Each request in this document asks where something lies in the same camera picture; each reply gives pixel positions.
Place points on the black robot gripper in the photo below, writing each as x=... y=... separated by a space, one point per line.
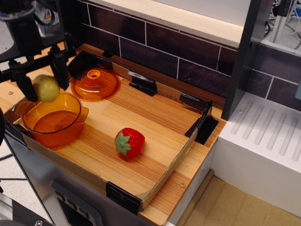
x=53 y=51

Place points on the yellow toy potato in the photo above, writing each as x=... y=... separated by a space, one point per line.
x=46 y=88

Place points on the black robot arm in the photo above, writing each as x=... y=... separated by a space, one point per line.
x=22 y=22

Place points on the orange transparent pot lid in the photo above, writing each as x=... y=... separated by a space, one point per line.
x=96 y=84

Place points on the orange transparent plastic pot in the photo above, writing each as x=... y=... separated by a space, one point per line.
x=55 y=124

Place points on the cardboard fence with black tape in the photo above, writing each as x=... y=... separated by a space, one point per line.
x=179 y=131

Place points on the red toy strawberry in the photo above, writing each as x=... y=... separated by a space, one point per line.
x=129 y=142

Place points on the grey toy oven front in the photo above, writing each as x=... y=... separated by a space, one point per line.
x=67 y=200

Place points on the white toy sink drainboard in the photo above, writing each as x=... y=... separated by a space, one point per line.
x=259 y=152

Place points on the dark grey vertical post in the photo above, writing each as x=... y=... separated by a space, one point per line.
x=253 y=33

